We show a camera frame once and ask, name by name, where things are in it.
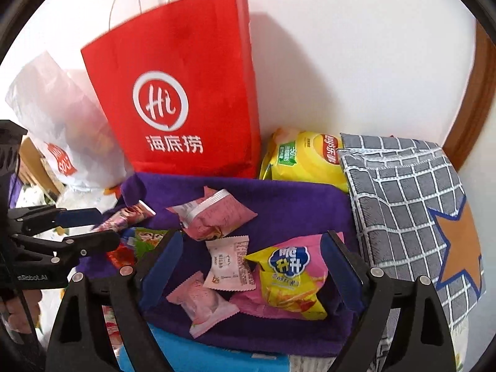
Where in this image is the red snack packet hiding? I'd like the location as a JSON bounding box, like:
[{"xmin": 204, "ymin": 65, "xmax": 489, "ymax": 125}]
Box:
[{"xmin": 106, "ymin": 246, "xmax": 136, "ymax": 270}]

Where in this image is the purple towel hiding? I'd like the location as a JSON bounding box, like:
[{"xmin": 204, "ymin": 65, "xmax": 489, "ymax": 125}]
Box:
[{"xmin": 77, "ymin": 172, "xmax": 359, "ymax": 359}]

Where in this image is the green snack packet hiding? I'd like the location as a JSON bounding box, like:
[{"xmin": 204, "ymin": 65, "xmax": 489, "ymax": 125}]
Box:
[{"xmin": 124, "ymin": 227, "xmax": 171, "ymax": 252}]

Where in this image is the person's left hand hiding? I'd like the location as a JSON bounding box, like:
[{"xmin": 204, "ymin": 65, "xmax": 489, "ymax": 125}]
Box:
[{"xmin": 0, "ymin": 289, "xmax": 43, "ymax": 334}]

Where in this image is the brown wooden door frame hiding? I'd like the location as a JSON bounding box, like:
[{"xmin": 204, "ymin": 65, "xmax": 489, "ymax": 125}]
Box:
[{"xmin": 442, "ymin": 23, "xmax": 496, "ymax": 171}]

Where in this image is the white plastic bag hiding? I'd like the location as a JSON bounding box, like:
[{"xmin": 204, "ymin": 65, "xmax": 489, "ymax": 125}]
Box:
[{"xmin": 5, "ymin": 50, "xmax": 134, "ymax": 192}]

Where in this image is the blue tissue pack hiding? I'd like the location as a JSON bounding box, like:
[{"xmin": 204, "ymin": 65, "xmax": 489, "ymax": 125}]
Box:
[{"xmin": 118, "ymin": 323, "xmax": 291, "ymax": 372}]

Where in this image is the grey checked cloth with star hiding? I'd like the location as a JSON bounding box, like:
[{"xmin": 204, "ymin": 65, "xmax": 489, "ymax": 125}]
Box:
[{"xmin": 336, "ymin": 132, "xmax": 487, "ymax": 372}]

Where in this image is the pale pink snack packet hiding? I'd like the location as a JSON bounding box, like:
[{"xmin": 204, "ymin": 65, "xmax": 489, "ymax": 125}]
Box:
[{"xmin": 203, "ymin": 236, "xmax": 257, "ymax": 292}]

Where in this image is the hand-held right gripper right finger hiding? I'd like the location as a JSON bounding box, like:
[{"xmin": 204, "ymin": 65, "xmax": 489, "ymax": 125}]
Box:
[{"xmin": 320, "ymin": 230, "xmax": 456, "ymax": 372}]

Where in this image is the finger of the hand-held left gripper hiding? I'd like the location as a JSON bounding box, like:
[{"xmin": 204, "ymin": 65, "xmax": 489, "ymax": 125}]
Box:
[
  {"xmin": 7, "ymin": 207, "xmax": 103, "ymax": 237},
  {"xmin": 10, "ymin": 229, "xmax": 122, "ymax": 270}
]

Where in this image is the yellow and pink snack packet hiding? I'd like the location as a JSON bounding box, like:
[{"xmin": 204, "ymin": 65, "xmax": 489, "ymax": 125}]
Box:
[{"xmin": 228, "ymin": 232, "xmax": 345, "ymax": 320}]

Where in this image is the yellow chip bag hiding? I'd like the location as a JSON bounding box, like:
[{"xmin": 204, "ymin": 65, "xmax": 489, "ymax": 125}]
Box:
[{"xmin": 259, "ymin": 127, "xmax": 349, "ymax": 194}]

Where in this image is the red paper bag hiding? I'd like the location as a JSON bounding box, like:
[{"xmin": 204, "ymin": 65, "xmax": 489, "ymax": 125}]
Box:
[{"xmin": 81, "ymin": 0, "xmax": 261, "ymax": 181}]

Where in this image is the pink striped snack packet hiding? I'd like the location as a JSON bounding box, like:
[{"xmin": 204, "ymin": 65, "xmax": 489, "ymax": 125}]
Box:
[{"xmin": 91, "ymin": 201, "xmax": 156, "ymax": 233}]

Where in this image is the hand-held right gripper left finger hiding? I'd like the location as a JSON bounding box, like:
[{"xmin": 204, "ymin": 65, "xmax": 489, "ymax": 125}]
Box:
[{"xmin": 46, "ymin": 229, "xmax": 184, "ymax": 372}]

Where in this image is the light wooden furniture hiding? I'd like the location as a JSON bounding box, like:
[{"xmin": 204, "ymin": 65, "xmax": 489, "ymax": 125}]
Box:
[{"xmin": 17, "ymin": 135, "xmax": 66, "ymax": 202}]

